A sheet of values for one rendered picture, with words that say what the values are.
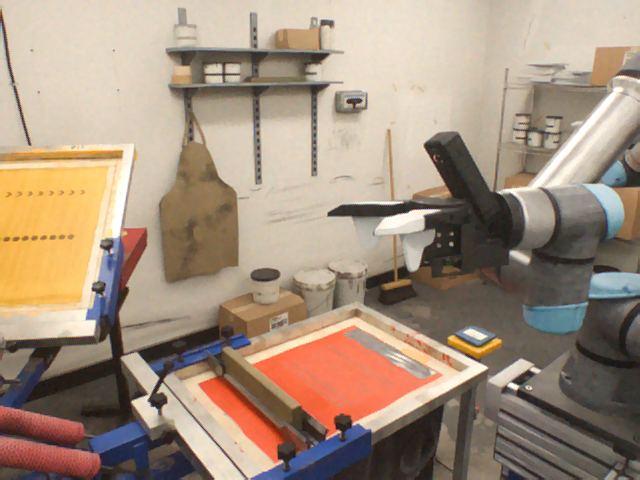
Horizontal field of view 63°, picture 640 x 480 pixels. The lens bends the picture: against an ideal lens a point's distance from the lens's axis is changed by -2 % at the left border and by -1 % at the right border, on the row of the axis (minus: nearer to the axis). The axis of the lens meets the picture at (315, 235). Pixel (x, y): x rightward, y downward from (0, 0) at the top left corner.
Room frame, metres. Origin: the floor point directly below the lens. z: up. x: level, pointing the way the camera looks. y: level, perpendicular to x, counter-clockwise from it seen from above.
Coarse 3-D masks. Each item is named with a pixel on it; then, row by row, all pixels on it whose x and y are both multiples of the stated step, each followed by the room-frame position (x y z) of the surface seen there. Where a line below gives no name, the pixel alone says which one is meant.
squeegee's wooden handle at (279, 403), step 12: (228, 348) 1.34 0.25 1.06; (228, 360) 1.30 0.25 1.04; (240, 360) 1.27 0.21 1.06; (228, 372) 1.31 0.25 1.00; (240, 372) 1.25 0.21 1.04; (252, 372) 1.21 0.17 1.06; (240, 384) 1.25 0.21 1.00; (252, 384) 1.20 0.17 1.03; (264, 384) 1.16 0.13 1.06; (264, 396) 1.15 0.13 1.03; (276, 396) 1.11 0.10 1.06; (288, 396) 1.10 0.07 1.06; (276, 408) 1.11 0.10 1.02; (288, 408) 1.07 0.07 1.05; (300, 408) 1.07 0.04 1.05; (288, 420) 1.07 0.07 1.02; (300, 420) 1.07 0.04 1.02
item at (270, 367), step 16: (336, 336) 1.60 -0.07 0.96; (288, 352) 1.49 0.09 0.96; (304, 352) 1.49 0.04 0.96; (368, 352) 1.50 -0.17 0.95; (256, 368) 1.40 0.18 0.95; (272, 368) 1.40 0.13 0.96; (208, 384) 1.31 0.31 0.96; (224, 384) 1.31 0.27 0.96; (288, 384) 1.31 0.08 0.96; (304, 384) 1.31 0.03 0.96; (224, 400) 1.23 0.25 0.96; (240, 400) 1.23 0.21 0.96
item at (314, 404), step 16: (400, 368) 1.40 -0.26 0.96; (432, 368) 1.40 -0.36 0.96; (400, 384) 1.31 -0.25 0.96; (416, 384) 1.31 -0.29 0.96; (304, 400) 1.24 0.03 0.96; (320, 400) 1.24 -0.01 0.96; (368, 400) 1.24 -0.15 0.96; (384, 400) 1.24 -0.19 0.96; (240, 416) 1.16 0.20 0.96; (256, 416) 1.16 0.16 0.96; (320, 416) 1.17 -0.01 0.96; (352, 416) 1.17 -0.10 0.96; (256, 432) 1.10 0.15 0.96; (272, 432) 1.10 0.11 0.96; (272, 448) 1.04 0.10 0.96
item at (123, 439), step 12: (108, 432) 0.99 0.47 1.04; (120, 432) 0.99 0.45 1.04; (132, 432) 0.99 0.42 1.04; (144, 432) 0.99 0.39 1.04; (96, 444) 0.95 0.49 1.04; (108, 444) 0.95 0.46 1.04; (120, 444) 0.95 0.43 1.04; (132, 444) 0.96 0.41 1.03; (156, 444) 1.00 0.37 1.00; (108, 456) 0.93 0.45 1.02; (120, 456) 0.95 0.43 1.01; (132, 456) 0.96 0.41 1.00
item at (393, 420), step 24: (336, 312) 1.71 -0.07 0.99; (360, 312) 1.73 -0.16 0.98; (264, 336) 1.54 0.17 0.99; (288, 336) 1.57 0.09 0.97; (408, 336) 1.55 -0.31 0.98; (456, 360) 1.39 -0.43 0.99; (168, 384) 1.26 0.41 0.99; (456, 384) 1.26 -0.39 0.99; (192, 408) 1.15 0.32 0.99; (408, 408) 1.15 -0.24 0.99; (432, 408) 1.19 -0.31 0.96; (216, 432) 1.06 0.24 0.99; (384, 432) 1.08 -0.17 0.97; (240, 456) 0.97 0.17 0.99
